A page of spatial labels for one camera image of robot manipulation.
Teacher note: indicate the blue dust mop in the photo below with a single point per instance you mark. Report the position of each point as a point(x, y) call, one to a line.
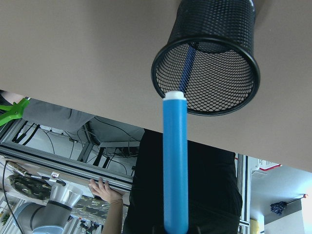
point(278, 207)

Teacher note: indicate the green plastic clamp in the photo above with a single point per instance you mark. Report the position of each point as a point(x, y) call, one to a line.
point(14, 111)

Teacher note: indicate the near black mesh cup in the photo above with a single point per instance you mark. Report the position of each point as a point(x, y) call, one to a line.
point(209, 56)

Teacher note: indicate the seated person in black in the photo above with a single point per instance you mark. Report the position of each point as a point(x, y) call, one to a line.
point(215, 203)

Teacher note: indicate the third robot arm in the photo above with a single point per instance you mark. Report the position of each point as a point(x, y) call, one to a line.
point(51, 219)

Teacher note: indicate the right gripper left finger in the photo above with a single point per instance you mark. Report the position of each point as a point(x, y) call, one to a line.
point(158, 229)

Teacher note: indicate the blue highlighter pen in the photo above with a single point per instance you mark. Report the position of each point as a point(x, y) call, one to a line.
point(175, 163)

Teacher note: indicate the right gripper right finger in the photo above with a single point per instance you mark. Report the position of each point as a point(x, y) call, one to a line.
point(193, 230)

